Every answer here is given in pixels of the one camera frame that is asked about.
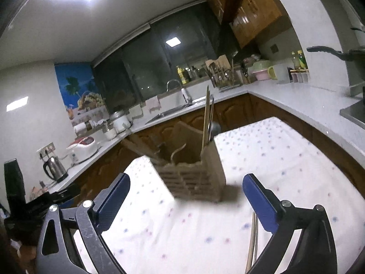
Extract metal dish rack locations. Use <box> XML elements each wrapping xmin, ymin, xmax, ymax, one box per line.
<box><xmin>204</xmin><ymin>60</ymin><xmax>245</xmax><ymax>92</ymax></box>

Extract steel gas stove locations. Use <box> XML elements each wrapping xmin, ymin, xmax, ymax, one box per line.
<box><xmin>339</xmin><ymin>100</ymin><xmax>365</xmax><ymax>129</ymax></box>

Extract steel sink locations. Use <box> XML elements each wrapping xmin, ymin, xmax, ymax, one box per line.
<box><xmin>145</xmin><ymin>103</ymin><xmax>206</xmax><ymax>125</ymax></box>

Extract white wall socket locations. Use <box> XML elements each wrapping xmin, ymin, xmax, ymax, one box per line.
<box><xmin>37</xmin><ymin>142</ymin><xmax>56</xmax><ymax>161</ymax></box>

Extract white rice cooker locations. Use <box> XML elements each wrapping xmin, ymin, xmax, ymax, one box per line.
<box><xmin>66</xmin><ymin>137</ymin><xmax>102</xmax><ymax>164</ymax></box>

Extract floral white tablecloth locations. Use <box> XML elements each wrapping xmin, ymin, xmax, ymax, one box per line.
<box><xmin>73</xmin><ymin>116</ymin><xmax>365</xmax><ymax>274</ymax></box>

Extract small lidded jar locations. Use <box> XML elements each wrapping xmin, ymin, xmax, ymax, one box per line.
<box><xmin>103</xmin><ymin>123</ymin><xmax>117</xmax><ymax>141</ymax></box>

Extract white pitcher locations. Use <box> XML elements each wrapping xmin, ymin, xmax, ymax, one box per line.
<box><xmin>268</xmin><ymin>63</ymin><xmax>290</xmax><ymax>85</ymax></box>

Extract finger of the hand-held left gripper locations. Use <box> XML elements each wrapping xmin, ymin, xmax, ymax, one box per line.
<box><xmin>26</xmin><ymin>183</ymin><xmax>81</xmax><ymax>221</ymax></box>

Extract yellow dish soap bottle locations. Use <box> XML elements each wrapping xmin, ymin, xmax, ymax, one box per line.
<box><xmin>176</xmin><ymin>66</ymin><xmax>188</xmax><ymax>85</ymax></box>

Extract wooden chopstick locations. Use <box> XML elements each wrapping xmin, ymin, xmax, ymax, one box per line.
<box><xmin>245</xmin><ymin>212</ymin><xmax>256</xmax><ymax>273</ymax></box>
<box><xmin>201</xmin><ymin>86</ymin><xmax>210</xmax><ymax>152</ymax></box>
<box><xmin>208</xmin><ymin>96</ymin><xmax>215</xmax><ymax>143</ymax></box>

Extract metal chopstick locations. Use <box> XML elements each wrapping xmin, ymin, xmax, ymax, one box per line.
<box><xmin>252</xmin><ymin>218</ymin><xmax>259</xmax><ymax>263</ymax></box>

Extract black wok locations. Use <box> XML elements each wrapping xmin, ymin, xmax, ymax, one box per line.
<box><xmin>306</xmin><ymin>27</ymin><xmax>365</xmax><ymax>62</ymax></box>

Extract dark kitchen window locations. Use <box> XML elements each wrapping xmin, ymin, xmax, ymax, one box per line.
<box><xmin>93</xmin><ymin>4</ymin><xmax>240</xmax><ymax>107</ymax></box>

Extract wooden cutting board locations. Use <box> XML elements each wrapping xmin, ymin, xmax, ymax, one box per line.
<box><xmin>205</xmin><ymin>54</ymin><xmax>230</xmax><ymax>69</ymax></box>

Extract brown lower cabinets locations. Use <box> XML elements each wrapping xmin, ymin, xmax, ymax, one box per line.
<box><xmin>71</xmin><ymin>94</ymin><xmax>365</xmax><ymax>206</ymax></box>

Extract wooden upper cabinets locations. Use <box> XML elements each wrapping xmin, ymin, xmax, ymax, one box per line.
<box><xmin>197</xmin><ymin>0</ymin><xmax>292</xmax><ymax>50</ymax></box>

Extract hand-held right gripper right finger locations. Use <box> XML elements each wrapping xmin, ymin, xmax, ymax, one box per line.
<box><xmin>242</xmin><ymin>173</ymin><xmax>338</xmax><ymax>274</ymax></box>

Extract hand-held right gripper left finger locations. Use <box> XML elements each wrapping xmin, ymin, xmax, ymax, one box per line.
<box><xmin>36</xmin><ymin>173</ymin><xmax>131</xmax><ymax>274</ymax></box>

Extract blue wall poster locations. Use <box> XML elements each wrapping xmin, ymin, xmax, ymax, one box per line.
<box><xmin>55</xmin><ymin>63</ymin><xmax>110</xmax><ymax>126</ymax></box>

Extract pink bowl with green lid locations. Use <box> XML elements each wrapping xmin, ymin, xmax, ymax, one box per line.
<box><xmin>252</xmin><ymin>60</ymin><xmax>271</xmax><ymax>81</ymax></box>

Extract steel electric kettle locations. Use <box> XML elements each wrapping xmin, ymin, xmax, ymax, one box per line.
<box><xmin>43</xmin><ymin>155</ymin><xmax>69</xmax><ymax>183</ymax></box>

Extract metal spoon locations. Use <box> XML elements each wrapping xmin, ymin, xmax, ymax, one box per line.
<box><xmin>209</xmin><ymin>122</ymin><xmax>222</xmax><ymax>143</ymax></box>

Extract wooden utensil holder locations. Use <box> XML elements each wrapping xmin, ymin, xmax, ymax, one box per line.
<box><xmin>154</xmin><ymin>121</ymin><xmax>228</xmax><ymax>203</ymax></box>

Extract sink faucet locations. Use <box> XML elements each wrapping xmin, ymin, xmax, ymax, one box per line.
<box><xmin>166</xmin><ymin>79</ymin><xmax>193</xmax><ymax>103</ymax></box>

